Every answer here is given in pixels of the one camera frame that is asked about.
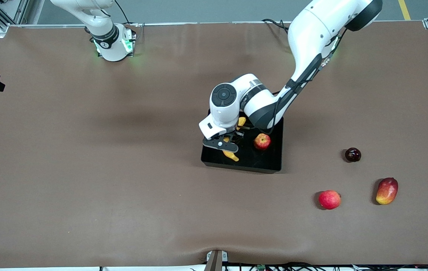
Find front camera mount bracket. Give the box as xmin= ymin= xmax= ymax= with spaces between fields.
xmin=205 ymin=250 xmax=228 ymax=271

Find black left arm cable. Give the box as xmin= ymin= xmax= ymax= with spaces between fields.
xmin=267 ymin=28 xmax=347 ymax=135

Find black cables bundle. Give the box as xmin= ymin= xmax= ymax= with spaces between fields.
xmin=225 ymin=261 xmax=428 ymax=271

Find red yellow mango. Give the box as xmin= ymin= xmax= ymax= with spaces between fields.
xmin=376 ymin=177 xmax=399 ymax=205

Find yellow banana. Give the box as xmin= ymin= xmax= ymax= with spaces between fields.
xmin=222 ymin=117 xmax=247 ymax=162

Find red pomegranate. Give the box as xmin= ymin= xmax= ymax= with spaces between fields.
xmin=318 ymin=190 xmax=342 ymax=210

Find black plastic box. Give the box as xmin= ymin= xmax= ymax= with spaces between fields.
xmin=201 ymin=109 xmax=284 ymax=174

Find black base cable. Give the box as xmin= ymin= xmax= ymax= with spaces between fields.
xmin=114 ymin=0 xmax=132 ymax=24
xmin=261 ymin=18 xmax=290 ymax=33

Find red yellow apple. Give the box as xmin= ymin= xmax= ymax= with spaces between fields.
xmin=254 ymin=133 xmax=272 ymax=151

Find brown table cover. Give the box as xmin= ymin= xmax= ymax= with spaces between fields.
xmin=0 ymin=21 xmax=428 ymax=268

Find dark purple plum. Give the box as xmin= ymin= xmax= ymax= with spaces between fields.
xmin=345 ymin=148 xmax=362 ymax=163

